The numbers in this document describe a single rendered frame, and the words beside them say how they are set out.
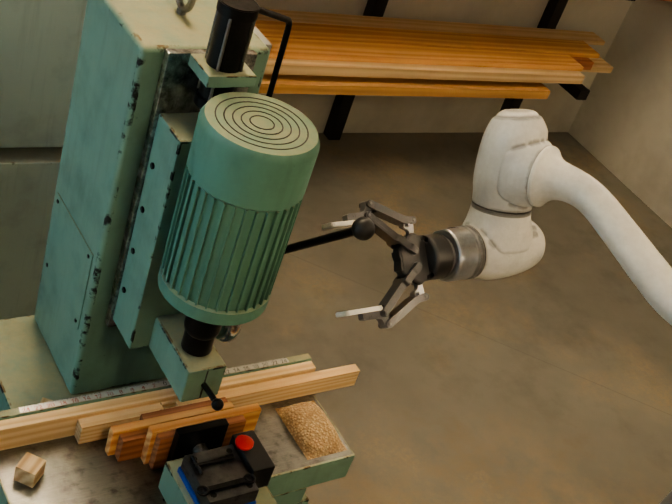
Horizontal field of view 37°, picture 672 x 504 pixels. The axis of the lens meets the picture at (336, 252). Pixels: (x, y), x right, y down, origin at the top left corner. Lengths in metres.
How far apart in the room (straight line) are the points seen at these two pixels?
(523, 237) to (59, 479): 0.84
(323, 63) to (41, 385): 2.19
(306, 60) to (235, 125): 2.42
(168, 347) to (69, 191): 0.33
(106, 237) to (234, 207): 0.35
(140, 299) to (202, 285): 0.21
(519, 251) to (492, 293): 2.35
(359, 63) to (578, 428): 1.57
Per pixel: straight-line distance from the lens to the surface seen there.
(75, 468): 1.70
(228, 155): 1.37
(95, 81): 1.68
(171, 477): 1.64
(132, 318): 1.72
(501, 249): 1.69
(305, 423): 1.83
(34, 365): 1.99
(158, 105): 1.56
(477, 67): 4.29
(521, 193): 1.65
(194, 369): 1.65
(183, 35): 1.58
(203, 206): 1.43
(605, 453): 3.62
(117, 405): 1.73
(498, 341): 3.83
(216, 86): 1.49
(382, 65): 3.99
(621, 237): 1.61
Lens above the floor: 2.18
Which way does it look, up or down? 34 degrees down
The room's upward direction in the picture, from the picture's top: 20 degrees clockwise
